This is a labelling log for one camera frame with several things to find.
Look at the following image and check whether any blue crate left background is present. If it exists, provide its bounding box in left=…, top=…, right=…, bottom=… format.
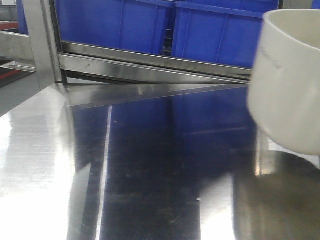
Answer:
left=55, top=0, right=174, bottom=55

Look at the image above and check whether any blue crate background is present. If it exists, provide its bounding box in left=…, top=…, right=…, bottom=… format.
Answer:
left=171, top=0, right=279, bottom=68
left=55, top=0, right=174, bottom=55

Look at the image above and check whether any steel shelf frame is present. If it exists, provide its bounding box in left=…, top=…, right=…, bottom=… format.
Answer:
left=58, top=41, right=252, bottom=84

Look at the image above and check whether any steel upright post left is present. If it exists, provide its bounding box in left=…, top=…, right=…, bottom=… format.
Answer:
left=22, top=0, right=64, bottom=90

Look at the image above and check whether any blue crate right background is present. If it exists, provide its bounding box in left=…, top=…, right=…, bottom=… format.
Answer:
left=171, top=0, right=279, bottom=68

